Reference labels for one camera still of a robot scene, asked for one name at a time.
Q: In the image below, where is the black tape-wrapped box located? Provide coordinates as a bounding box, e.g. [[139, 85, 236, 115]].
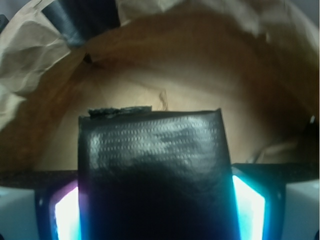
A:
[[77, 106, 240, 240]]

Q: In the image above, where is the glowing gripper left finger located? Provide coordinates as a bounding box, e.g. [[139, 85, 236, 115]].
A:
[[35, 179, 82, 240]]

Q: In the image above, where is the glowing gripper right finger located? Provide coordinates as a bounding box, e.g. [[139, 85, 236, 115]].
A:
[[231, 163, 286, 240]]

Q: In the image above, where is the brown paper bag bin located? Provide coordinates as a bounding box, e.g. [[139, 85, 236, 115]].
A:
[[0, 0, 320, 172]]

